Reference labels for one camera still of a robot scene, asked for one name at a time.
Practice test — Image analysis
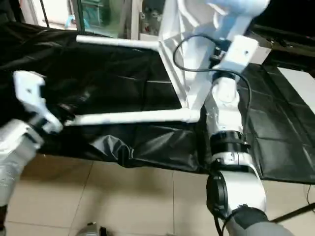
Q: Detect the white plastic table top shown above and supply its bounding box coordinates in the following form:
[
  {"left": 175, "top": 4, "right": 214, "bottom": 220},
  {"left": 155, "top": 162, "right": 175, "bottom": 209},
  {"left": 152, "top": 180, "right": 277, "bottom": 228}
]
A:
[{"left": 157, "top": 0, "right": 272, "bottom": 112}]

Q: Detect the white plastic table leg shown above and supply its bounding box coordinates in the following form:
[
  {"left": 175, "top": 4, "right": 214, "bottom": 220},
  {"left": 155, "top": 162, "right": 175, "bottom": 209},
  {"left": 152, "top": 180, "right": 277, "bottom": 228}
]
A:
[
  {"left": 76, "top": 35, "right": 161, "bottom": 51},
  {"left": 63, "top": 108, "right": 202, "bottom": 127},
  {"left": 206, "top": 0, "right": 270, "bottom": 16}
]

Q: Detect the black table mat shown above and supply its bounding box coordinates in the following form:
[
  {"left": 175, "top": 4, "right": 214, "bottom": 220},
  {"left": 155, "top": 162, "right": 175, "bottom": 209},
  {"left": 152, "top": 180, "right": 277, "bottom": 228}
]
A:
[{"left": 0, "top": 22, "right": 315, "bottom": 185}]

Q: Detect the teal plastic stool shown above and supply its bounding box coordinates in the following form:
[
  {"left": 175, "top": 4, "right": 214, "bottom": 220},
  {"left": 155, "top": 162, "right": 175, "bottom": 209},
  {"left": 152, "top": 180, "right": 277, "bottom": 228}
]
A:
[{"left": 80, "top": 0, "right": 108, "bottom": 31}]

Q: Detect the black left robot foot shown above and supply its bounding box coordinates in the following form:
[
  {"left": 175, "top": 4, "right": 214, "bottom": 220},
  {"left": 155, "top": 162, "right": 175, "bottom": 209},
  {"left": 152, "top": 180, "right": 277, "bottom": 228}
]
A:
[{"left": 78, "top": 222, "right": 107, "bottom": 236}]

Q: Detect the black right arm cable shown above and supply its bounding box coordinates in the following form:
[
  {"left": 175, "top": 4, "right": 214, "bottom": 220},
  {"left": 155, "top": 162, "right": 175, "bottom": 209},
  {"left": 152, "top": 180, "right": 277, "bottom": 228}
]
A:
[{"left": 173, "top": 33, "right": 253, "bottom": 108}]

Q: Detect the black metal table frame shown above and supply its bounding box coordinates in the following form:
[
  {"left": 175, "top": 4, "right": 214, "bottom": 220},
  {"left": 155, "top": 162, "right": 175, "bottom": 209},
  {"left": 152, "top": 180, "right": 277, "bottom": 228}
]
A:
[{"left": 271, "top": 206, "right": 315, "bottom": 225}]

